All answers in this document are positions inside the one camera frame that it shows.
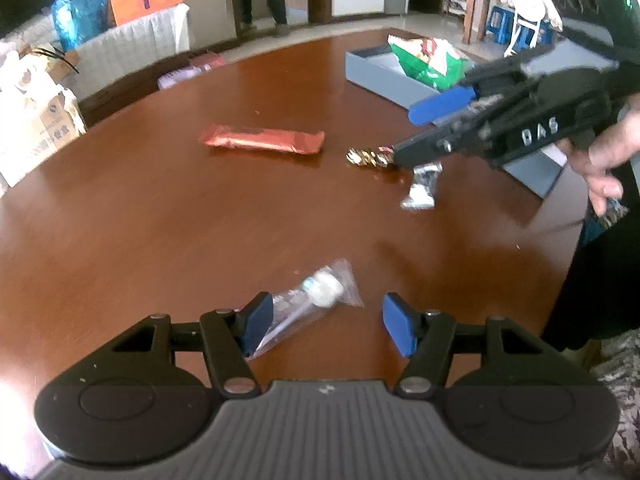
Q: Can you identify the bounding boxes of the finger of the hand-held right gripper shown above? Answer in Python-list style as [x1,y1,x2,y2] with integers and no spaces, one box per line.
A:
[409,45,556,126]
[392,85,541,166]

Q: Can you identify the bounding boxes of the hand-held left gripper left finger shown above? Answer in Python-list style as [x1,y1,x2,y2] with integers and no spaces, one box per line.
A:
[114,292,274,399]

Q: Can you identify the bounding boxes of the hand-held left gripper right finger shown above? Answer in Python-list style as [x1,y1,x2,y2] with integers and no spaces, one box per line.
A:
[383,292,540,400]

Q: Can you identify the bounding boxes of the green chip bag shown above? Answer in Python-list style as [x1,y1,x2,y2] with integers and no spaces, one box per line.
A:
[387,35,476,93]

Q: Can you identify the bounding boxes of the silver snack packet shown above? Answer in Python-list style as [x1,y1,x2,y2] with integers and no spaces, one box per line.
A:
[400,162,442,211]

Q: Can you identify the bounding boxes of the gold candy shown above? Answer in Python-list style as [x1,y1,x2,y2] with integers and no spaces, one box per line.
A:
[345,146,398,169]

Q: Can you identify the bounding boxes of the grey shallow box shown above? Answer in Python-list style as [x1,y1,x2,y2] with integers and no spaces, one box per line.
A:
[345,42,568,200]

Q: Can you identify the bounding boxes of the clear plastic snack packet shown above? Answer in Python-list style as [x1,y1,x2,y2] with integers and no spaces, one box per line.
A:
[245,258,365,359]

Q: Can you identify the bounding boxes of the orange-red snack bar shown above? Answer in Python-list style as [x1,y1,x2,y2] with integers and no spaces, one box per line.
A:
[202,124,326,156]

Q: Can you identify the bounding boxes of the person's right hand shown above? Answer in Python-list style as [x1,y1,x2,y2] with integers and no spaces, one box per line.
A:
[556,106,640,217]

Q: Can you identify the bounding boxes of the blue plastic stool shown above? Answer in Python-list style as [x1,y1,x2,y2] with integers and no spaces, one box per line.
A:
[484,5,516,44]
[515,22,554,49]

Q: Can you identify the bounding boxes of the wooden side table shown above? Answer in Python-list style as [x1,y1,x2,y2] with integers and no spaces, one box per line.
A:
[459,0,563,46]

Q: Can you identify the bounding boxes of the white folding chair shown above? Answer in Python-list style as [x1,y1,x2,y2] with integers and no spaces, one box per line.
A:
[504,7,551,58]

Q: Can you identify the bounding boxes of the person's dark clothing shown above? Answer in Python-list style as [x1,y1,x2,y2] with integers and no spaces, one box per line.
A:
[542,150,640,352]

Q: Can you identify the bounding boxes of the patterned cloth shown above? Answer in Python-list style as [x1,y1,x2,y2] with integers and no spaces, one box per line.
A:
[590,330,640,480]

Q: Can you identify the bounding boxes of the purple bottle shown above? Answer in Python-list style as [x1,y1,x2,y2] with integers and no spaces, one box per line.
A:
[157,66,201,90]

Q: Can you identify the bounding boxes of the large cardboard box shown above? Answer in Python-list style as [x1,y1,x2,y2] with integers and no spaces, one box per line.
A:
[0,87,86,188]

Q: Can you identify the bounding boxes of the white cloth cover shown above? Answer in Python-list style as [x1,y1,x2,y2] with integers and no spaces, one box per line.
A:
[75,2,192,103]

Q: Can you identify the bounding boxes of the orange carton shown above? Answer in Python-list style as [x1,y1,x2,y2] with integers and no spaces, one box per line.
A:
[110,0,183,28]

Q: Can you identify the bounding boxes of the small cardboard box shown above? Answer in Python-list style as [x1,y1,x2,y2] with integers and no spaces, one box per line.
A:
[30,47,81,87]

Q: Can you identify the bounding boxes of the white plastic bag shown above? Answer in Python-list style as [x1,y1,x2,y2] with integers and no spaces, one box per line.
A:
[0,50,61,111]

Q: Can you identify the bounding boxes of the blue plastic bag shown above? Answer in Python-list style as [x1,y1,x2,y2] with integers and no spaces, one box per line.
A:
[51,0,111,53]

